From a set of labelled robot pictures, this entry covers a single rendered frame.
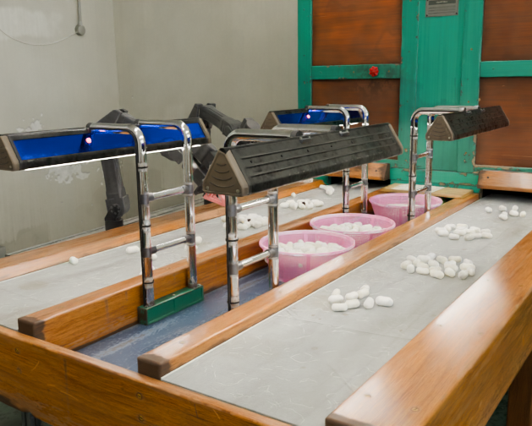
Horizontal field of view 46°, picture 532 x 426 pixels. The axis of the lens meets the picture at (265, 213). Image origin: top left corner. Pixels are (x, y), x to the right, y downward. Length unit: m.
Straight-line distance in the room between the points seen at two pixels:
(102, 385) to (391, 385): 0.48
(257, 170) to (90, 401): 0.51
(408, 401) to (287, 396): 0.18
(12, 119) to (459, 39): 2.54
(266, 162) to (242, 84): 3.00
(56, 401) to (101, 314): 0.22
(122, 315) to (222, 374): 0.43
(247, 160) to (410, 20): 1.79
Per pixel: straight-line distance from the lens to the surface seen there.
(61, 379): 1.23
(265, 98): 3.91
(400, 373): 1.03
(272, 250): 1.38
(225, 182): 0.95
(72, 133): 1.46
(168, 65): 4.32
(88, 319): 1.37
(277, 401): 0.98
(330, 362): 1.11
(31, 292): 1.56
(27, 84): 4.06
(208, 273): 1.64
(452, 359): 1.09
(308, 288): 1.41
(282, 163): 1.04
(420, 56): 2.68
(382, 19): 2.75
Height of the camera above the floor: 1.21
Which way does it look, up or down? 12 degrees down
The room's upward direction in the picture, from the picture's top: 1 degrees counter-clockwise
